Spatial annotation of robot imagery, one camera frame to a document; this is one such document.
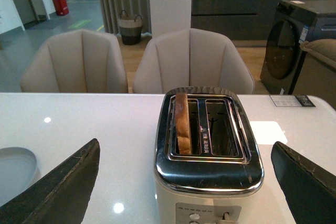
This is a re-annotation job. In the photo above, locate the beige chair right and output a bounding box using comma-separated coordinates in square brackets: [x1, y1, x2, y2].
[132, 28, 255, 94]

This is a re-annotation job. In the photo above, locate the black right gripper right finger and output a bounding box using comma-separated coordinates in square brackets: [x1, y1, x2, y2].
[271, 142, 335, 223]

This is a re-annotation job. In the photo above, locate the beige chair left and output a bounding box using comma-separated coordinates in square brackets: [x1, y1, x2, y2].
[20, 29, 128, 93]

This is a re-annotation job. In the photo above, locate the red cabinet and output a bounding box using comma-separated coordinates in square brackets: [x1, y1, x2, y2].
[52, 0, 69, 16]

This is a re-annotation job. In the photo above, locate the white chrome two-slot toaster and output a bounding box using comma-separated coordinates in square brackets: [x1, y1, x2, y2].
[154, 87, 265, 223]

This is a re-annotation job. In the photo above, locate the beige chair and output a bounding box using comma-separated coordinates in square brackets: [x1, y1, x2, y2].
[132, 28, 255, 94]
[20, 29, 128, 93]

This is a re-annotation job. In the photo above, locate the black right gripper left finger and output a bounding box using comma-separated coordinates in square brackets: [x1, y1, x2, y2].
[1, 138, 100, 223]

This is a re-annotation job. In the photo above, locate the dark grey washing machine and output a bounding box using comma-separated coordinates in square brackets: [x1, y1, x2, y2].
[260, 0, 335, 94]

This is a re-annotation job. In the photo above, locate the beige cushioned seat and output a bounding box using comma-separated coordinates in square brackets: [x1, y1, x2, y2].
[292, 39, 335, 108]

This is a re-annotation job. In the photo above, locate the brown bread slice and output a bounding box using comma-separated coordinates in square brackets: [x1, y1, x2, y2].
[175, 93, 192, 155]

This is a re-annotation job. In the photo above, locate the white pillar cabinet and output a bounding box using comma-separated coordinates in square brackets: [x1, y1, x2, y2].
[149, 0, 192, 37]

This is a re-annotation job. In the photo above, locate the label sticker on table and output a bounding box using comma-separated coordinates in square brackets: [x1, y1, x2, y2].
[270, 95, 315, 108]

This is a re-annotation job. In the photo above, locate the woven laundry basket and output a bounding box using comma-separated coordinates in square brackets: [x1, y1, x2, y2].
[118, 9, 143, 45]

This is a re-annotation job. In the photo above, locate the light blue round plate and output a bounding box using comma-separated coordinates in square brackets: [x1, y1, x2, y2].
[1, 147, 37, 205]

